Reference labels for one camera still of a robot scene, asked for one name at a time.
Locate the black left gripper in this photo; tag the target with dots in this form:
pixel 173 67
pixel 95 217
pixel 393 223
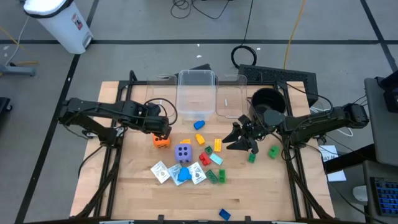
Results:
pixel 157 124

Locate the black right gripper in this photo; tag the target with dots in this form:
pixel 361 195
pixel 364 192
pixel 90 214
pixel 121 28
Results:
pixel 273 119

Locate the orange foam die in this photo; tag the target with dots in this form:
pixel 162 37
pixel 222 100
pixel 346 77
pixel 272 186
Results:
pixel 158 143

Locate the purple foam die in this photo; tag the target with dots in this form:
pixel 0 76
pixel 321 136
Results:
pixel 178 158

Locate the bright green studded block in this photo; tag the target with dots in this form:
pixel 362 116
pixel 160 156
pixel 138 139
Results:
pixel 274 152

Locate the white playing card deck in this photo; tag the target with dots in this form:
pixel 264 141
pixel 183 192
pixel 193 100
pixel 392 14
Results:
pixel 173 174
pixel 160 171
pixel 197 173

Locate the large light blue peg block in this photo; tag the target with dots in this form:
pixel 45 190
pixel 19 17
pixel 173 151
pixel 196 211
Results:
pixel 184 175

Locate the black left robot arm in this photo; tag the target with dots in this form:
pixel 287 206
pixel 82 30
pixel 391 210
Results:
pixel 93 107

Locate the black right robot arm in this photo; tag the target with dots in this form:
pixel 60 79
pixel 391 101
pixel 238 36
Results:
pixel 326 119

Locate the yellow peg block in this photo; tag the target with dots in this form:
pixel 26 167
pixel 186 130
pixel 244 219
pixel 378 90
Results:
pixel 200 139
pixel 185 141

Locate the yellow flat brick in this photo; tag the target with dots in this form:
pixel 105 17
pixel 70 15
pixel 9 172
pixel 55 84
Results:
pixel 217 145

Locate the light cyan flat brick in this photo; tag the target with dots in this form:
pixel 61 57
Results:
pixel 216 159

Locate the small dark green brick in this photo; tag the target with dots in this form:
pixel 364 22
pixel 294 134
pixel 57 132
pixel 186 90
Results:
pixel 208 150

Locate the dark blue peg block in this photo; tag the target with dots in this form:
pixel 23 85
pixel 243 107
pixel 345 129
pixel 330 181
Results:
pixel 199 125

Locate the red brick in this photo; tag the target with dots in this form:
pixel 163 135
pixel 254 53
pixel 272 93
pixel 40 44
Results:
pixel 205 158

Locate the shallow clear plastic bin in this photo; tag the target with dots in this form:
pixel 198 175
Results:
pixel 155 93
pixel 231 93

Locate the long dark green brick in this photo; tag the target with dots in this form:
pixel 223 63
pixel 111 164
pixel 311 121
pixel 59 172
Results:
pixel 211 176

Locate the black bucket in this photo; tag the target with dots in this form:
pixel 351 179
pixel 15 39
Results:
pixel 267 99

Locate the tall clear plastic bin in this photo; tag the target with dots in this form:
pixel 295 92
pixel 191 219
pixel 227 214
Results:
pixel 196 93

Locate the black perforated panel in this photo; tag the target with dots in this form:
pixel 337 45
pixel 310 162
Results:
pixel 280 74

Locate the dark blue flat brick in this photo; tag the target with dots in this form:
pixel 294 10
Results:
pixel 224 214

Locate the white paper sheet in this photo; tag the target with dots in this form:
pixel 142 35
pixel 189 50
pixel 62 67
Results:
pixel 337 176

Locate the black desk beam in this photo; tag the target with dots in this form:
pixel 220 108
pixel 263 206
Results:
pixel 348 160

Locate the white computer mouse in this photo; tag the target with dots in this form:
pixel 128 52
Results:
pixel 360 193

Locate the white trash can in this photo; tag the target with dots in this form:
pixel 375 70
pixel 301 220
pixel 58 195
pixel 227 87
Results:
pixel 62 25

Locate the backlit keyboard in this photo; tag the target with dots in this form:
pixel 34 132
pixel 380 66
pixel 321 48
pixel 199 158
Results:
pixel 385 196

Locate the grey stand base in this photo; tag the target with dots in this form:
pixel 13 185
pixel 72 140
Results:
pixel 18 71

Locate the black equipment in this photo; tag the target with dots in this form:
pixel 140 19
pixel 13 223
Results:
pixel 4 107

